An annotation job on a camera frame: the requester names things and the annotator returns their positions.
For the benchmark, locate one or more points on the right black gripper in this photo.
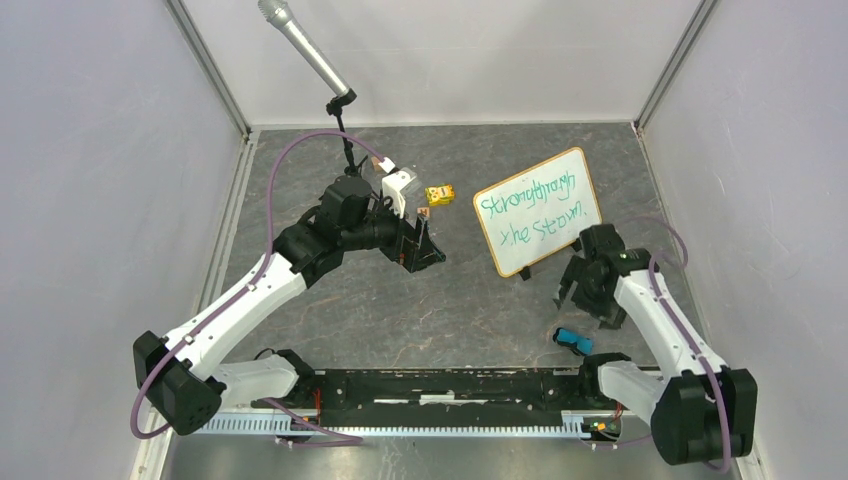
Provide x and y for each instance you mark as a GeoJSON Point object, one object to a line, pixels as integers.
{"type": "Point", "coordinates": [577, 270]}

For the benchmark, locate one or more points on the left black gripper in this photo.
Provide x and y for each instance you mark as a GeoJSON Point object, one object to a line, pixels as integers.
{"type": "Point", "coordinates": [414, 248]}

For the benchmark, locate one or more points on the blue whiteboard eraser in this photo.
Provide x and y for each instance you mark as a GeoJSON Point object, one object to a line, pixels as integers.
{"type": "Point", "coordinates": [576, 343]}

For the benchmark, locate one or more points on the yellow framed whiteboard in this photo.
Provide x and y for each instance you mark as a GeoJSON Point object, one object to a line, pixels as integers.
{"type": "Point", "coordinates": [538, 211]}

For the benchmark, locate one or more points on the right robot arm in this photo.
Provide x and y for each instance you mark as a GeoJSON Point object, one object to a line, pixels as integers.
{"type": "Point", "coordinates": [700, 409]}

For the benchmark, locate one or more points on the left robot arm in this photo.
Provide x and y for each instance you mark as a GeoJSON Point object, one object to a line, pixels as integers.
{"type": "Point", "coordinates": [183, 373]}

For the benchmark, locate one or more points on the yellow owl puzzle block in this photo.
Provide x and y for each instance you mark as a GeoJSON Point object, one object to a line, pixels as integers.
{"type": "Point", "coordinates": [439, 195]}

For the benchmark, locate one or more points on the plain wooden cube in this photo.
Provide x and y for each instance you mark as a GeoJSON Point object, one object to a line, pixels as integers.
{"type": "Point", "coordinates": [377, 165]}

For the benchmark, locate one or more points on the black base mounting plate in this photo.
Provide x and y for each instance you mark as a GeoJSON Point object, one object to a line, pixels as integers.
{"type": "Point", "coordinates": [464, 398]}

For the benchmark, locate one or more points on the black tripod mic stand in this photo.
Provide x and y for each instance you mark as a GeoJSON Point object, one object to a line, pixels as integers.
{"type": "Point", "coordinates": [334, 108]}

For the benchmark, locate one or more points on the silver microphone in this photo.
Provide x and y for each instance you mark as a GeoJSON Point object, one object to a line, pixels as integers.
{"type": "Point", "coordinates": [279, 14]}

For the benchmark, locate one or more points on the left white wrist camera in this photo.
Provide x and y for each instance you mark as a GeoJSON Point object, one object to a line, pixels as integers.
{"type": "Point", "coordinates": [398, 184]}

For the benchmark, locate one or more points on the aluminium slotted rail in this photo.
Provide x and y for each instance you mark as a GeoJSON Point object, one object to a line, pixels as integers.
{"type": "Point", "coordinates": [259, 417]}

